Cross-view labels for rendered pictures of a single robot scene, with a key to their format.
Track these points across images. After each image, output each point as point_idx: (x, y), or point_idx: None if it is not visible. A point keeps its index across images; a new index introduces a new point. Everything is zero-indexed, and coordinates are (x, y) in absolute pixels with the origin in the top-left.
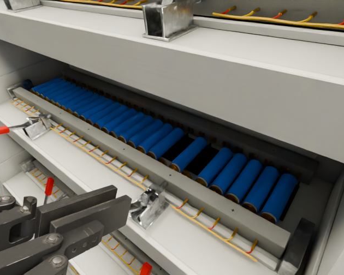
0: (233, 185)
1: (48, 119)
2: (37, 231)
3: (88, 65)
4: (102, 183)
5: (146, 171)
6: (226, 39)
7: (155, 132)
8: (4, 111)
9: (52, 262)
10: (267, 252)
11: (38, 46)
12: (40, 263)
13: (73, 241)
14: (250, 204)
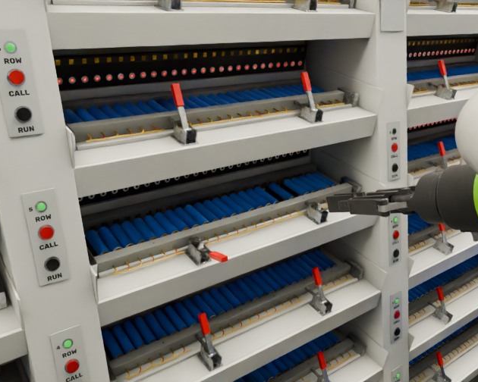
0: (315, 186)
1: (185, 247)
2: None
3: (278, 151)
4: (287, 230)
5: (293, 206)
6: (326, 115)
7: (257, 195)
8: (122, 286)
9: (379, 189)
10: None
11: (226, 161)
12: (380, 190)
13: (366, 195)
14: (327, 186)
